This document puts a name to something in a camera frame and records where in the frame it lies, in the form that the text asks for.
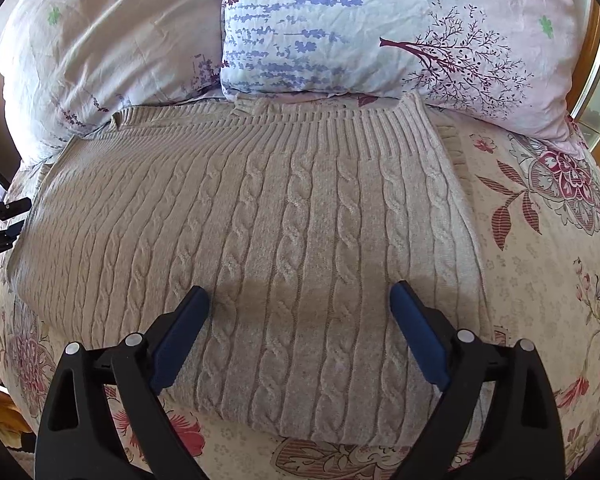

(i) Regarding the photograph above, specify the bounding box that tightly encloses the beige cable-knit sweater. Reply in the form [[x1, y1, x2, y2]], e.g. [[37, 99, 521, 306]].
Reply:
[[7, 94, 492, 445]]

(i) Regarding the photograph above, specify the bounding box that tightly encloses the cream floral bedspread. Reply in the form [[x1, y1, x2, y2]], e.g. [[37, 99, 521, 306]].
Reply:
[[0, 105, 600, 479]]

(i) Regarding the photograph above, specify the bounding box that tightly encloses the pink floral pillow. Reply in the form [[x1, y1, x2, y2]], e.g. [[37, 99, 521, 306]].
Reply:
[[0, 0, 222, 162]]

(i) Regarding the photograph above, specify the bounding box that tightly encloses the blue lavender print pillow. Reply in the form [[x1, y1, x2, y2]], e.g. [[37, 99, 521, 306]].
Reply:
[[221, 0, 581, 142]]

